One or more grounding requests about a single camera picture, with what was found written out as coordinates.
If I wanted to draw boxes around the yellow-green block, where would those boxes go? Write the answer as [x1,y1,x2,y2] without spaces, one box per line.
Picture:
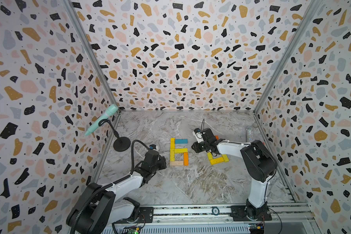
[207,152,213,161]

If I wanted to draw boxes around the yellow block front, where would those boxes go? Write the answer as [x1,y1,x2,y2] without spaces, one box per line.
[210,157,225,165]

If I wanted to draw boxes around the yellow block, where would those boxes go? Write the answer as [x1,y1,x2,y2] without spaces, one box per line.
[210,157,225,165]
[174,148,188,154]
[170,149,175,161]
[170,138,175,151]
[221,155,229,162]

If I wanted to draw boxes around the beige wooden block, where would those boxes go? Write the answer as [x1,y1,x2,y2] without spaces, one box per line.
[170,161,184,166]

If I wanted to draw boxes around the orange block small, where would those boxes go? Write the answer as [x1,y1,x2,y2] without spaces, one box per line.
[183,152,189,166]

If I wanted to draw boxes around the teal block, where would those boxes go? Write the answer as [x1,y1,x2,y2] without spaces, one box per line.
[175,139,188,144]

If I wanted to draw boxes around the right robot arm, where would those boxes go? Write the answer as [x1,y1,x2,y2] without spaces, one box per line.
[192,128,277,221]

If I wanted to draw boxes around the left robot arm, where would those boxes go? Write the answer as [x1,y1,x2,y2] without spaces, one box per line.
[66,150,166,234]

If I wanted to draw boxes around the black microphone stand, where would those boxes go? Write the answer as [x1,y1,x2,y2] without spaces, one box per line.
[101,120,131,152]

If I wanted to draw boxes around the glitter tube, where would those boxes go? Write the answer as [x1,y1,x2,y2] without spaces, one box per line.
[246,126,254,142]

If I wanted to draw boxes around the mint green microphone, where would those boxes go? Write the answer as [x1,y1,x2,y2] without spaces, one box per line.
[84,104,119,136]

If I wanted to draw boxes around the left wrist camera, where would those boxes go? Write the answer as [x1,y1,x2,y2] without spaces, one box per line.
[149,144,159,151]

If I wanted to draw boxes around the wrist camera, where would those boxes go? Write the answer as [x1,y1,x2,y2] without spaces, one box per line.
[149,144,159,151]
[193,128,204,143]

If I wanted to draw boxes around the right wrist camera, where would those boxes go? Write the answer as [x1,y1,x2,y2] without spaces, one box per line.
[193,128,204,143]

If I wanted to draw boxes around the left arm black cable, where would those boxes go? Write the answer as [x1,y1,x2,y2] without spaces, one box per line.
[70,139,151,234]

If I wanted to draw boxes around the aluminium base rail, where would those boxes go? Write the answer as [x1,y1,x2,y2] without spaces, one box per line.
[65,203,319,234]

